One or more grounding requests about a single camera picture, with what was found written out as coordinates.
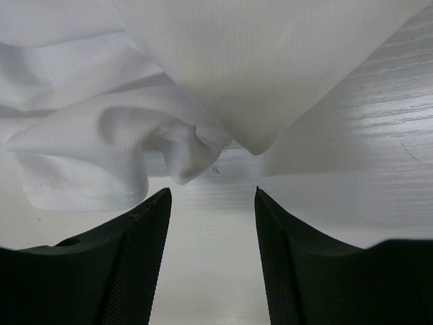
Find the white t shirt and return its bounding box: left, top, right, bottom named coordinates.
left=1, top=1, right=428, bottom=212

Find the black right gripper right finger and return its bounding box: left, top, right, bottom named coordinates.
left=254, top=190, right=432, bottom=324

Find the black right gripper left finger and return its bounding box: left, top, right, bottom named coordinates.
left=1, top=188, right=172, bottom=324

